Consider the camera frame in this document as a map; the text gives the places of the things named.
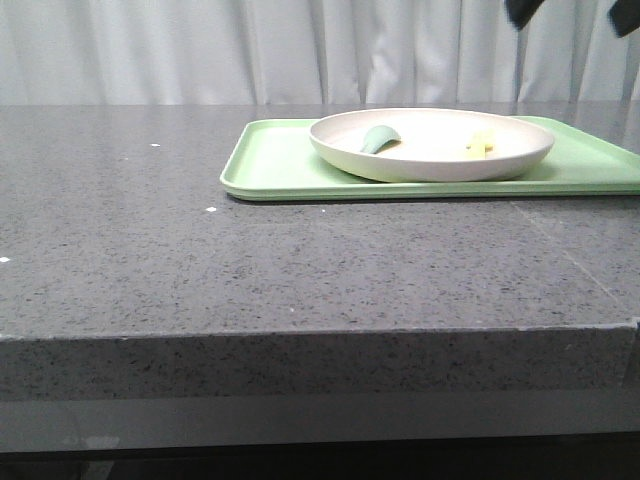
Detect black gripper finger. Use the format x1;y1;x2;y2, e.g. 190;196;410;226
504;0;544;31
608;0;640;38

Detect yellow plastic fork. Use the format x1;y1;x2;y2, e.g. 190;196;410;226
466;129;495;159

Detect white round plate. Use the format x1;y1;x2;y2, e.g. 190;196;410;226
309;108;555;183

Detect green plastic spoon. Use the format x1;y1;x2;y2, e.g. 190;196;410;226
360;125;401;154

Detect light green serving tray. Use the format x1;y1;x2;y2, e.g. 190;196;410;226
220;116;639;202

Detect white pleated curtain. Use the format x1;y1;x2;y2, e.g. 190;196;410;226
1;1;639;105

